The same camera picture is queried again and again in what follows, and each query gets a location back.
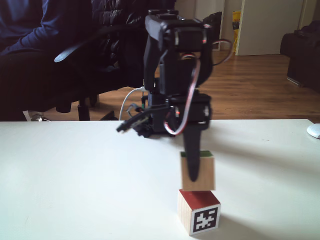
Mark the standing mirror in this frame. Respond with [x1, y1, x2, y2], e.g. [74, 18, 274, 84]
[192, 0, 226, 52]

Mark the wooden cube with green face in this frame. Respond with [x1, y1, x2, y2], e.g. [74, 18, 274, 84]
[180, 150, 217, 192]

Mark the black office chair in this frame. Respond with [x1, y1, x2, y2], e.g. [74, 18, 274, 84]
[53, 24, 151, 121]

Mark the yellow bag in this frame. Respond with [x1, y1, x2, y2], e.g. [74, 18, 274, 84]
[229, 10, 242, 53]

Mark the small gripper camera on bracket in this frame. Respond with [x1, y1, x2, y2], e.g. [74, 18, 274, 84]
[115, 104, 169, 137]

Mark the person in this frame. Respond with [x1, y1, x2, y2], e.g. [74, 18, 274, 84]
[0, 0, 131, 122]

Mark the white computer mouse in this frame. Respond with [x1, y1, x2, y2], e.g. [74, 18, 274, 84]
[306, 122, 320, 139]

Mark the wooden cube with marker print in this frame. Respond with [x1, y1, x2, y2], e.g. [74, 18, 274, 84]
[177, 189, 221, 237]

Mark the white usb cable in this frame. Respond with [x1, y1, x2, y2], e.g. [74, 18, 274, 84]
[119, 86, 147, 121]

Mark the white door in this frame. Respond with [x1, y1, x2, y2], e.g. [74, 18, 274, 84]
[235, 0, 314, 57]

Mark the red white black servo cable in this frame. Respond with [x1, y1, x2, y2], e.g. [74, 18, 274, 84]
[211, 38, 237, 67]
[163, 57, 202, 137]

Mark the black sofa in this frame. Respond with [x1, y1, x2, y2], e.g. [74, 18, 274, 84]
[279, 20, 320, 95]

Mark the dark quilted jacket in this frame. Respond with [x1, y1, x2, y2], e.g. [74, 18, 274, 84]
[87, 0, 176, 73]

